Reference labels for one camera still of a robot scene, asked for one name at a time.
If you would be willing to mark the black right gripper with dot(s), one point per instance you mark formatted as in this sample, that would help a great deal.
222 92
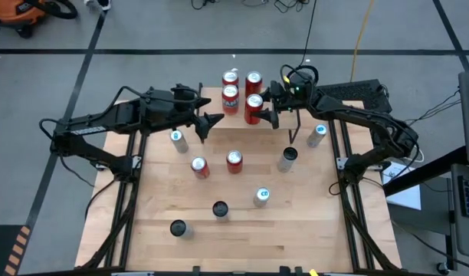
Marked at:
284 100

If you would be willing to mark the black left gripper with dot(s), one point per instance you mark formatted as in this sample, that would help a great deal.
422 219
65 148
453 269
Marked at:
161 111

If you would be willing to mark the red Coca-Cola can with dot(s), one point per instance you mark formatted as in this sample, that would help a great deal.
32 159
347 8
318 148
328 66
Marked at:
234 165
253 111
253 78

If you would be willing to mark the red Fanta soda can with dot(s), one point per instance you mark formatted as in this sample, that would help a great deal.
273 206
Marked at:
230 77
230 103

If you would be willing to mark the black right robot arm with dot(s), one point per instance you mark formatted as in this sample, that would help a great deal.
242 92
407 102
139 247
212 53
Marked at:
365 120

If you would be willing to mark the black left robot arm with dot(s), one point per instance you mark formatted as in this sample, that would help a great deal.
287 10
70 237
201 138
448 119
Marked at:
92 124

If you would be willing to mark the silver blue energy drink can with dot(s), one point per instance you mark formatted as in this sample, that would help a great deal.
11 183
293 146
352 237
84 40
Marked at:
317 136
177 136
261 199

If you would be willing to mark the white Celsius can tropical print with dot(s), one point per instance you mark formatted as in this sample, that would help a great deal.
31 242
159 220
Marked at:
286 163

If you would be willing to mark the black perforated computer case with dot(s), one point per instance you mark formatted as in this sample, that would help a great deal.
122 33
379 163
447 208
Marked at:
353 92

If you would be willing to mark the white Celsius can yellow band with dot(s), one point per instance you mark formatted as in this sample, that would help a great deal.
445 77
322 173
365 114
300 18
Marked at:
221 209

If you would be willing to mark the white black-topped drink can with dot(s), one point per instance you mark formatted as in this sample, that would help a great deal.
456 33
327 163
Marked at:
178 228

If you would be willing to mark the person's shoe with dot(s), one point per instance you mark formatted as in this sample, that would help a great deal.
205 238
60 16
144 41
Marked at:
103 4

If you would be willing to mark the black clamp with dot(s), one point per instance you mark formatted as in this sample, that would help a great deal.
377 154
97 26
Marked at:
298 270
196 270

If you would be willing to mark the white printed paper sheet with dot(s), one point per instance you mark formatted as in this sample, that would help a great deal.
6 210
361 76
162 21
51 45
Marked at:
407 195

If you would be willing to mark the black desk beam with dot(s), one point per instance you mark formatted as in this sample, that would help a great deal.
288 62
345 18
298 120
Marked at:
422 173

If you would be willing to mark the grey cart base panel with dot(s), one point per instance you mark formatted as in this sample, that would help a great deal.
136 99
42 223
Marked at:
422 218

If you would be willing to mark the orange shop vacuum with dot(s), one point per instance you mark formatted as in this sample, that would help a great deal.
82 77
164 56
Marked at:
12 13

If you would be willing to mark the black caster wheel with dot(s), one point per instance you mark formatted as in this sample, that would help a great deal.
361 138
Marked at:
442 267

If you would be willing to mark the grey desk tray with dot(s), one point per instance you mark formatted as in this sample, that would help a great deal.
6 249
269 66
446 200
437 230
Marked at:
466 237

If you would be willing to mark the black mat orange stripes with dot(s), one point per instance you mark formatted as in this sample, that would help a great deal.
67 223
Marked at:
0 249

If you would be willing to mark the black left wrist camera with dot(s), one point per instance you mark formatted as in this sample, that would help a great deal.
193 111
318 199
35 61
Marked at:
184 92

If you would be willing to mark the black aluminium table frame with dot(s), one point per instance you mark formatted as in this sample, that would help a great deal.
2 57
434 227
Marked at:
123 249

